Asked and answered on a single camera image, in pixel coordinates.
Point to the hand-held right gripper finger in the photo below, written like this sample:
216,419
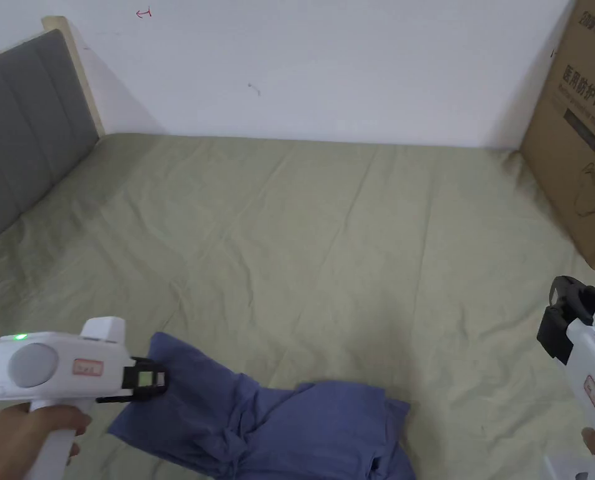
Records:
552,332
575,292

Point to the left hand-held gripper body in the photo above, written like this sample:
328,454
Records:
52,362

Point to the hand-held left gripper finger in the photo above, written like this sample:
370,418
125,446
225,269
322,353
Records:
150,379

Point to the blue shirt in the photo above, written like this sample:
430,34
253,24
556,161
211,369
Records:
287,430

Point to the person's left hand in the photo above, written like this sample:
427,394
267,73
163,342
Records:
12,440

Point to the brown cardboard carton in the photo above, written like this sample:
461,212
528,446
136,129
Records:
577,135

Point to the bed with pale green sheet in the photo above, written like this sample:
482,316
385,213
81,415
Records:
302,240

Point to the grey padded headboard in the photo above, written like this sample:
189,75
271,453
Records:
25,135

